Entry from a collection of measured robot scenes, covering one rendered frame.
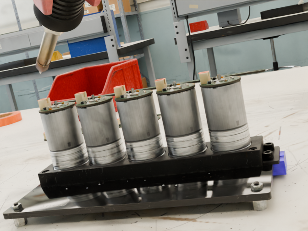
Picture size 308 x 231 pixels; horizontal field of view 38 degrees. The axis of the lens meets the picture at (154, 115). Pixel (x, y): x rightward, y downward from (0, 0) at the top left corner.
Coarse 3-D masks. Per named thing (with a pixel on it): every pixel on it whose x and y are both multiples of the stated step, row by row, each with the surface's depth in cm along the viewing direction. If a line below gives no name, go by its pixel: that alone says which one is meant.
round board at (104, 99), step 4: (104, 96) 31; (108, 96) 30; (112, 96) 30; (96, 100) 29; (100, 100) 29; (104, 100) 29; (108, 100) 29; (76, 104) 29; (80, 104) 29; (84, 104) 29; (88, 104) 28; (92, 104) 28; (96, 104) 28
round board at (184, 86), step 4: (172, 84) 28; (184, 84) 28; (188, 84) 28; (192, 84) 28; (164, 88) 27; (176, 88) 27; (180, 88) 27; (184, 88) 27; (188, 88) 27; (156, 92) 28; (160, 92) 27; (164, 92) 27; (168, 92) 27; (172, 92) 27; (176, 92) 27
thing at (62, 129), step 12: (72, 108) 30; (48, 120) 30; (60, 120) 29; (72, 120) 30; (48, 132) 30; (60, 132) 30; (72, 132) 30; (48, 144) 30; (60, 144) 30; (72, 144) 30; (84, 144) 31; (60, 156) 30; (72, 156) 30; (84, 156) 31; (60, 168) 30
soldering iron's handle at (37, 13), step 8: (56, 0) 20; (64, 0) 20; (72, 0) 20; (80, 0) 20; (56, 8) 21; (64, 8) 20; (72, 8) 21; (80, 8) 21; (40, 16) 22; (48, 16) 21; (56, 16) 21; (64, 16) 21; (72, 16) 21; (80, 16) 22; (48, 24) 22; (56, 24) 22; (64, 24) 22; (72, 24) 22
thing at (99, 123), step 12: (84, 108) 29; (96, 108) 28; (108, 108) 29; (84, 120) 29; (96, 120) 29; (108, 120) 29; (84, 132) 29; (96, 132) 29; (108, 132) 29; (96, 144) 29; (108, 144) 29; (120, 144) 30; (96, 156) 29; (108, 156) 29; (120, 156) 30
